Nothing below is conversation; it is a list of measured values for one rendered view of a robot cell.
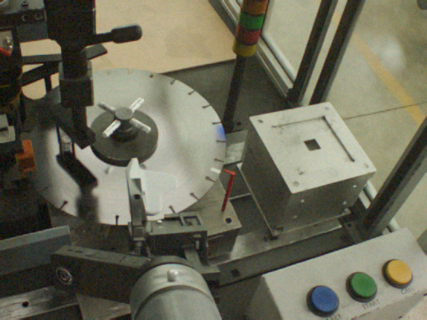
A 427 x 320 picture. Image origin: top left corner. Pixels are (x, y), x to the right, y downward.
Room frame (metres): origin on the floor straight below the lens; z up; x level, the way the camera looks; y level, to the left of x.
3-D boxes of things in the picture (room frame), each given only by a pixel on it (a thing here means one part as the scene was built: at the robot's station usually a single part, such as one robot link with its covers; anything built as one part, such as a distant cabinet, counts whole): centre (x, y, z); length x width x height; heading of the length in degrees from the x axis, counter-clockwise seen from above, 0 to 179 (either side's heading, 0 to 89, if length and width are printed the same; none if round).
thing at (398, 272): (0.41, -0.32, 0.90); 0.04 x 0.04 x 0.02
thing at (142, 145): (0.53, 0.14, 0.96); 0.11 x 0.11 x 0.03
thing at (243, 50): (0.79, -0.02, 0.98); 0.05 x 0.04 x 0.03; 30
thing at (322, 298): (0.34, -0.20, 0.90); 0.04 x 0.04 x 0.02
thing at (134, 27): (0.46, 0.15, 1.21); 0.08 x 0.06 x 0.03; 120
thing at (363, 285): (0.38, -0.26, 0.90); 0.04 x 0.04 x 0.02
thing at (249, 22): (0.79, -0.02, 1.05); 0.05 x 0.04 x 0.03; 30
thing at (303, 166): (0.65, -0.18, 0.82); 0.18 x 0.18 x 0.15; 30
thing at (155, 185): (0.36, 0.06, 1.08); 0.09 x 0.06 x 0.03; 19
